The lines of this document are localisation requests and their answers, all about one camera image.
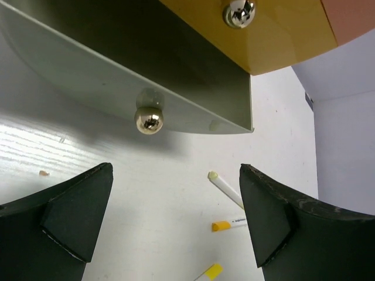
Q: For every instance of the white pen pale yellow cap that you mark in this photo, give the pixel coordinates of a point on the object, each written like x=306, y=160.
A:
x=225, y=188

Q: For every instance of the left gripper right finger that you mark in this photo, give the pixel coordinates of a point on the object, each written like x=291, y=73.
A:
x=297, y=237

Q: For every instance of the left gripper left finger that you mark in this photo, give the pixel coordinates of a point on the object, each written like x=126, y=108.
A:
x=52, y=234

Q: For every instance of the grey-green organizer bottom drawer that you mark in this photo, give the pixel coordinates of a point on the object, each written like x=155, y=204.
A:
x=128, y=57

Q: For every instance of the white pen orange-yellow cap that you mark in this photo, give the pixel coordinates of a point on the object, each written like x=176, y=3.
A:
x=229, y=224

